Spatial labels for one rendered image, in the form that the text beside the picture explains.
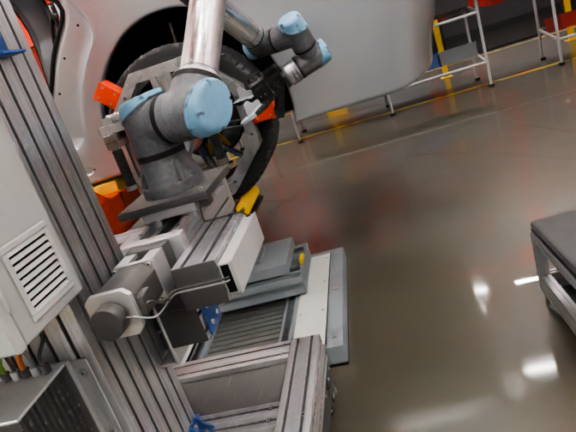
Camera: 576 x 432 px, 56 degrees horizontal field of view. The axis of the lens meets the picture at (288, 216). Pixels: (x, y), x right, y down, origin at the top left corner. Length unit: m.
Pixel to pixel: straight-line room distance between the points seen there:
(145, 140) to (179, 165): 0.09
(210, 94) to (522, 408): 1.12
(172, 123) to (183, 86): 0.08
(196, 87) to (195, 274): 0.39
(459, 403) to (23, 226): 1.21
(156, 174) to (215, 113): 0.21
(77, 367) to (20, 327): 0.27
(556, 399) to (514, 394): 0.10
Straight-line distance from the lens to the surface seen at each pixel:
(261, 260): 2.35
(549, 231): 1.71
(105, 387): 1.17
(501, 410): 1.62
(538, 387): 1.68
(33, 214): 1.00
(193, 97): 1.15
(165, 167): 1.26
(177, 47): 2.13
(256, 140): 2.02
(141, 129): 1.26
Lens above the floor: 1.07
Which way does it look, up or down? 17 degrees down
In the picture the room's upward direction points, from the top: 19 degrees counter-clockwise
